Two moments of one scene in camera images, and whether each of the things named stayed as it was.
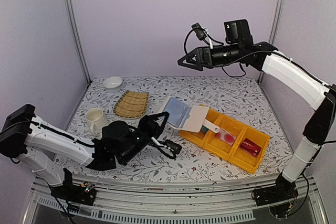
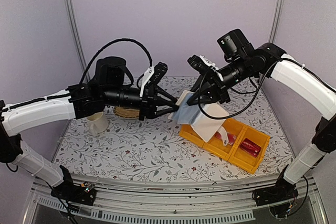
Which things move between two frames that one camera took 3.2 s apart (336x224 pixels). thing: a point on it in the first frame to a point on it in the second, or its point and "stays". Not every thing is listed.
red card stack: [250, 147] stays
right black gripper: [203, 56] to [216, 89]
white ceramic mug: [95, 116] stays
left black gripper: [148, 123] to [150, 104]
